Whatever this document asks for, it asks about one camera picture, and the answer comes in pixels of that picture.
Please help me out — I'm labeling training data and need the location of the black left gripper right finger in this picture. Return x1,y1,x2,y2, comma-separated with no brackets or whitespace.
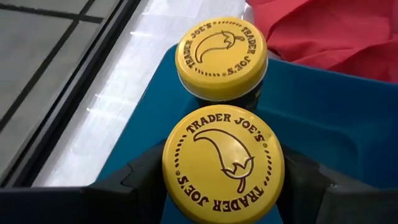
276,146,336,224

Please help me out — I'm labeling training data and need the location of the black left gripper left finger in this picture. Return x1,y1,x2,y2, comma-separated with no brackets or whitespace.
119,139,171,224

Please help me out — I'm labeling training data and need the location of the yellow-lid spice jar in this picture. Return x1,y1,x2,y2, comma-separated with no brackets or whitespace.
161,104,285,224
174,16,269,113

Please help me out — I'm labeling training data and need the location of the blue plastic bin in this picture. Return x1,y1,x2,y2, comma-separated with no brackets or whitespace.
96,43,398,224

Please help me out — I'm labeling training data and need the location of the red cloth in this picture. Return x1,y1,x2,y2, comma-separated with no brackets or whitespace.
245,0,398,84

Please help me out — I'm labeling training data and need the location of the black aluminium table frame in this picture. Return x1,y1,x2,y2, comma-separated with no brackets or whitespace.
0,0,142,188

